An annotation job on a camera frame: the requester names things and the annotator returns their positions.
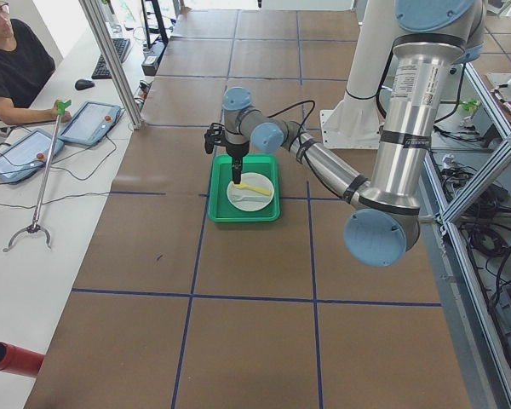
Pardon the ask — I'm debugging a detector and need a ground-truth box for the metal reacher grabber tool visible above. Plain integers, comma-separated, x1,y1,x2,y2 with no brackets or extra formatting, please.
3,99,72,253

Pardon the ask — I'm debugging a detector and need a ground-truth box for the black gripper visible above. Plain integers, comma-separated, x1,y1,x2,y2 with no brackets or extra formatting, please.
226,142,250,184

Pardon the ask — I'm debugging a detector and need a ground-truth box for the far blue teach pendant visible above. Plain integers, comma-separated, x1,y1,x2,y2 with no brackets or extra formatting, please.
59,101,121,147

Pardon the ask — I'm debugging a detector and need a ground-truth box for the black computer mouse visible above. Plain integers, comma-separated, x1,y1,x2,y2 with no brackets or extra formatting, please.
74,78,95,90

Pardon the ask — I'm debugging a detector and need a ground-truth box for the white round plate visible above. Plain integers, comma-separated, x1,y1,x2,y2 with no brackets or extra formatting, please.
226,172,274,212

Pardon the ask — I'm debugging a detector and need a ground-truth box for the near blue teach pendant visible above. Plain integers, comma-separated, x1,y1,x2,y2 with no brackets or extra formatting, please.
0,129,52,184

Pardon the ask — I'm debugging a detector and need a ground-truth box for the person in black shirt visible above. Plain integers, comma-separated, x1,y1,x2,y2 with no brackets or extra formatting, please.
0,1,58,125

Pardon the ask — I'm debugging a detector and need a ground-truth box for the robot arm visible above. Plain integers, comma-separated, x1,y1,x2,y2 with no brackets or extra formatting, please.
218,1,487,267

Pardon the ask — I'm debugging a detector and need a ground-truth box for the green plastic tray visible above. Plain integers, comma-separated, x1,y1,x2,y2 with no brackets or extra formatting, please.
208,153,280,222

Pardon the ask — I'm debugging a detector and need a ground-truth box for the red cylinder tube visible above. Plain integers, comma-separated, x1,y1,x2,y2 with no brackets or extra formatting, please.
0,342,45,378

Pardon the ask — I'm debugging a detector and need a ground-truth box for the yellow plastic spoon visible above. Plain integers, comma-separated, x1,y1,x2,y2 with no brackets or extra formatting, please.
233,182,273,197

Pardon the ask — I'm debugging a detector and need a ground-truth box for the black keyboard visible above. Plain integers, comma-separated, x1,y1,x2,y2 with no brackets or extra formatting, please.
90,37,131,81

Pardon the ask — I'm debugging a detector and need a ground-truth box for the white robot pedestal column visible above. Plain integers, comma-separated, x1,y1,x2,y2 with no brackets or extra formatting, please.
320,0,399,149

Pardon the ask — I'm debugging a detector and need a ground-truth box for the blue teach pendant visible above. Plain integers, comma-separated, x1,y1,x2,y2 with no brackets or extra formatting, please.
59,101,121,147
0,129,52,184

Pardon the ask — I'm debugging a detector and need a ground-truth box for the aluminium frame post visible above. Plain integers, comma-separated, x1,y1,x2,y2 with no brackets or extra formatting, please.
79,0,142,130

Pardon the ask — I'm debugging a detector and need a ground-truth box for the brown paper table cover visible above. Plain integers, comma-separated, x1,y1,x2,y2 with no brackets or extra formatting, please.
26,10,470,408

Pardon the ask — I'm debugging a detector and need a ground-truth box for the black camera cable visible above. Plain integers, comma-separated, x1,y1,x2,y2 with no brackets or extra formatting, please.
266,100,316,141

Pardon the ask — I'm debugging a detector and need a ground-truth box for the pale green plastic fork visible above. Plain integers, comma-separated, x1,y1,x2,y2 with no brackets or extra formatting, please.
230,195,272,203

